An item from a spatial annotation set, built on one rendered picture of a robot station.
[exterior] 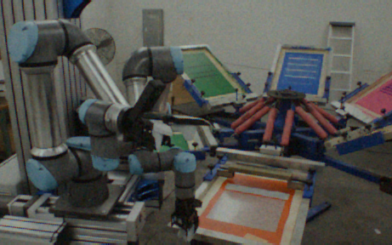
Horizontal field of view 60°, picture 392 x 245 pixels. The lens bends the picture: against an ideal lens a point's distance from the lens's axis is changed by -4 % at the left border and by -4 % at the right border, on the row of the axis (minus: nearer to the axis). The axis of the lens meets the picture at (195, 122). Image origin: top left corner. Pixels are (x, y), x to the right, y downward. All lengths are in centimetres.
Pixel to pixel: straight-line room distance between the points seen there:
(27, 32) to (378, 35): 540
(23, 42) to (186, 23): 553
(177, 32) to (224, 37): 89
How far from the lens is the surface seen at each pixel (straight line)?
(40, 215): 146
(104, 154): 98
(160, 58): 137
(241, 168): 204
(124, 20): 711
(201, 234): 161
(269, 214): 184
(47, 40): 111
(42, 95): 114
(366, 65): 602
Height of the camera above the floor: 193
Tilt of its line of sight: 18 degrees down
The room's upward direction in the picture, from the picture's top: straight up
